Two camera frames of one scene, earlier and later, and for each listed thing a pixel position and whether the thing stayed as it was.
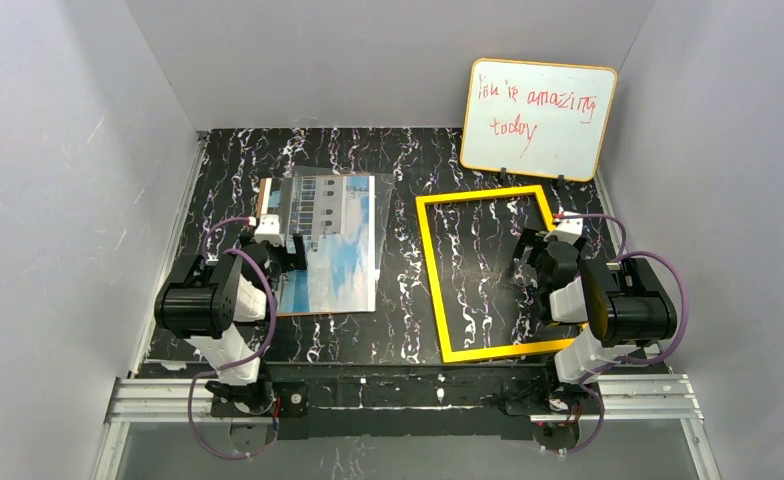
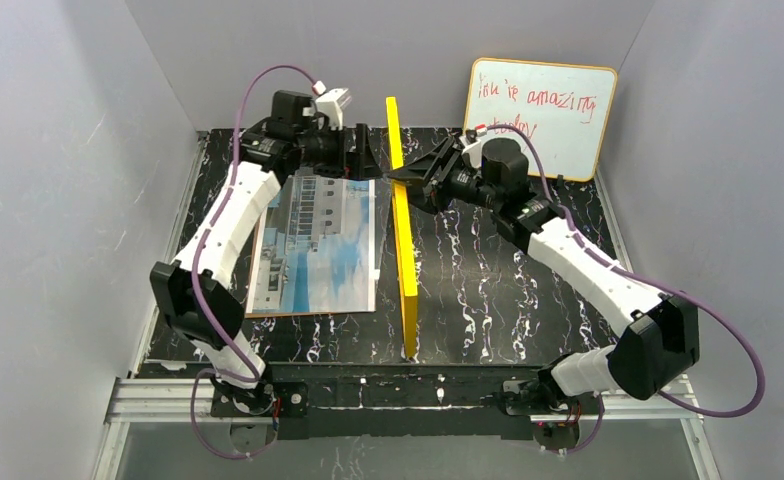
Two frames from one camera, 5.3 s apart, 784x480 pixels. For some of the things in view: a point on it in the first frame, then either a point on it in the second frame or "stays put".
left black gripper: (292, 251) → (353, 150)
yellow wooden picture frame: (485, 352) → (404, 235)
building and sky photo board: (337, 216) stays put
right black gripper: (537, 249) → (445, 175)
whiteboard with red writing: (537, 118) stays put
